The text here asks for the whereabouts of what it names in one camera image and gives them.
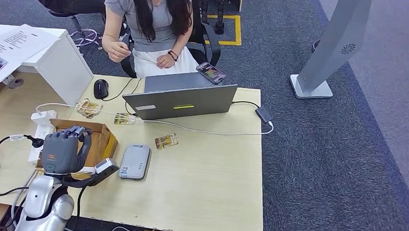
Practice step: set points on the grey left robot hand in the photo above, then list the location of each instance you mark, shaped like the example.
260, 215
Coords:
60, 150

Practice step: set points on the person's right hand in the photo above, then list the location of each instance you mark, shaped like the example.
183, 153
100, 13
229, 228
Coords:
118, 52

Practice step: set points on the person's left hand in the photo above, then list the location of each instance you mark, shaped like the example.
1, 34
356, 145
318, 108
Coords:
166, 61

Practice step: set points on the black computer mouse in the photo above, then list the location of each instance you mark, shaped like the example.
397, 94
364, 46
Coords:
101, 89

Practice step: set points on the yellow hotel key card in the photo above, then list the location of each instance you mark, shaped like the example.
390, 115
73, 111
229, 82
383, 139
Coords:
166, 141
124, 119

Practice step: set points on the person's left forearm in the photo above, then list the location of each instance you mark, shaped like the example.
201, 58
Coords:
182, 39

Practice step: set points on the white card stack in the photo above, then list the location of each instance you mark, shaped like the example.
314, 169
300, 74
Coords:
84, 170

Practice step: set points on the hotel key card pile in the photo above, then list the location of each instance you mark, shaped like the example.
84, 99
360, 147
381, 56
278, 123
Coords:
89, 108

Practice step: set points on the grey card reader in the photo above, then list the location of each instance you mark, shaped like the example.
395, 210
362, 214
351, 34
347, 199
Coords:
135, 161

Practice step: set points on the white power strip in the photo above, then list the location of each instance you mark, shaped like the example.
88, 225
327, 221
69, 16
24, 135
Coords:
44, 131

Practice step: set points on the white charger block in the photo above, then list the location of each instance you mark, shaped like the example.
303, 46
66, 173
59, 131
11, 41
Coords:
42, 117

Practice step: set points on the brown cardboard box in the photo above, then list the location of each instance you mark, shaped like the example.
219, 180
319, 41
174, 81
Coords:
101, 140

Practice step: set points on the grey laptop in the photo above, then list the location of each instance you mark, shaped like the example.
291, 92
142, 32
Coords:
181, 103

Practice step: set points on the smartphone with lit screen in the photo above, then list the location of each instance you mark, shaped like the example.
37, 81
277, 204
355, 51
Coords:
211, 73

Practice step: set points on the black office chair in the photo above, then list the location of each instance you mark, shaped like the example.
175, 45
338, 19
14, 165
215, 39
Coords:
199, 26

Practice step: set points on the black stool with chrome base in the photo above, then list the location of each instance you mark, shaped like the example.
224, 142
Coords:
76, 23

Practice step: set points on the white cabinet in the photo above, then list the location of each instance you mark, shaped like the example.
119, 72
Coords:
65, 69

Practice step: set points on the black stand legs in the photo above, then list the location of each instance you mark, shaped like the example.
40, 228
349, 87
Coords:
220, 26

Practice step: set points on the wooden board edge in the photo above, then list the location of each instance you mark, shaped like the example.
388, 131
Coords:
240, 2

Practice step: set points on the printed paper sheet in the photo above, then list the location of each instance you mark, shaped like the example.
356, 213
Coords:
16, 43

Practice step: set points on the black adapter hub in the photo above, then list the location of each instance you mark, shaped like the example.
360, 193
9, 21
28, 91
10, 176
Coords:
264, 114

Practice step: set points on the small black round object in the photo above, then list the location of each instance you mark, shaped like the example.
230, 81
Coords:
314, 45

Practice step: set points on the silver floor-standing tower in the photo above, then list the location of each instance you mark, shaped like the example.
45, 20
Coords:
336, 41

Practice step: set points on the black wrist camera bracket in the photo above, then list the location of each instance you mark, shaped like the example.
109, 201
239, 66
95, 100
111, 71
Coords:
83, 182

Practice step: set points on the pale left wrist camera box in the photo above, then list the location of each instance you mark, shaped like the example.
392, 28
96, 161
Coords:
104, 165

